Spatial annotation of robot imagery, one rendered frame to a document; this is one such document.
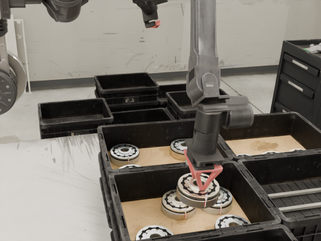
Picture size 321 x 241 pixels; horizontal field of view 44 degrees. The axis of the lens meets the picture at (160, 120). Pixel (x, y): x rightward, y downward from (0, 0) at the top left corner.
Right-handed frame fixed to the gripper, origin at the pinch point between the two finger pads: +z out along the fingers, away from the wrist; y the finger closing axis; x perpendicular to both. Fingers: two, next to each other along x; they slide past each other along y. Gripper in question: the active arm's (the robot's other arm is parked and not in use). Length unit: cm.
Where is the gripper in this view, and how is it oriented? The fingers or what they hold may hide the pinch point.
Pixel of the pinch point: (199, 181)
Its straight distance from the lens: 97.8
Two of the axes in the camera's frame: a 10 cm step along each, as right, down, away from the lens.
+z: -0.7, 8.9, 4.6
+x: -9.7, 0.5, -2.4
